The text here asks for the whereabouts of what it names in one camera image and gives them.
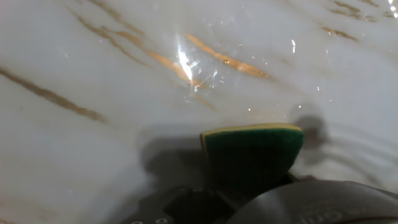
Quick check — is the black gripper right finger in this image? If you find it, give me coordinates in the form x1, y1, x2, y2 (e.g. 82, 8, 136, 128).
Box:
283, 171, 300, 185

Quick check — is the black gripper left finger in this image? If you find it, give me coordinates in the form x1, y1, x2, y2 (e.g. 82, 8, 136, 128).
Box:
119, 185, 249, 224

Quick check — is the green yellow sponge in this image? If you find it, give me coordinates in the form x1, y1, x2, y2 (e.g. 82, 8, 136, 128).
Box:
200, 122, 305, 187

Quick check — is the marble pattern board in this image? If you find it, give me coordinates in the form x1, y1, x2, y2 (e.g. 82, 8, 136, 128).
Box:
0, 0, 398, 224

